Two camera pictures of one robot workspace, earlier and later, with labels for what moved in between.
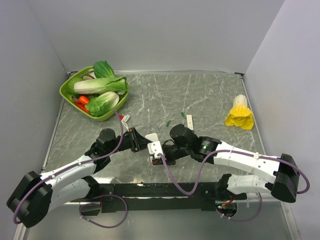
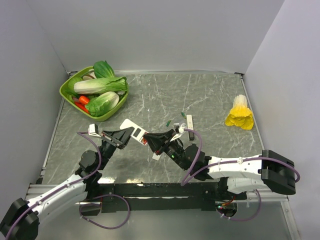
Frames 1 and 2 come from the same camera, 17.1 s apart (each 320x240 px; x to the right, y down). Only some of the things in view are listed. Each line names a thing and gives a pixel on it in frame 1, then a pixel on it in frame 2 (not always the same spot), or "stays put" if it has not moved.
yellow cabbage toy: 240,115 stays put
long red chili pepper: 82,106 stays put
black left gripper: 138,142 -> 124,135
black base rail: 157,197 stays put
